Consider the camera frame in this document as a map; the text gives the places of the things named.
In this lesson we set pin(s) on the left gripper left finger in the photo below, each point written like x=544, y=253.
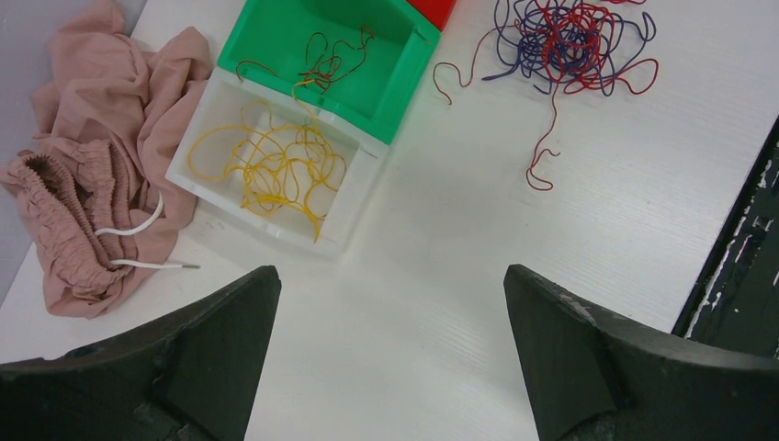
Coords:
x=191, y=374

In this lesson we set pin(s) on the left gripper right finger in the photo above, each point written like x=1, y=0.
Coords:
x=594, y=374

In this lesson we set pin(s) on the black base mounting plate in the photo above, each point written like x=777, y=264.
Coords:
x=734, y=302

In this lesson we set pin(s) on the pink crumpled garment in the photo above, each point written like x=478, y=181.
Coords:
x=93, y=196

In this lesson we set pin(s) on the clear plastic bin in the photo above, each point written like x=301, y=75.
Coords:
x=283, y=168

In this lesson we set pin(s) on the green plastic bin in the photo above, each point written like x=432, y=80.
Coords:
x=361, y=60

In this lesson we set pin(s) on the red plastic bin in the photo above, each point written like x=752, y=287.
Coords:
x=437, y=12

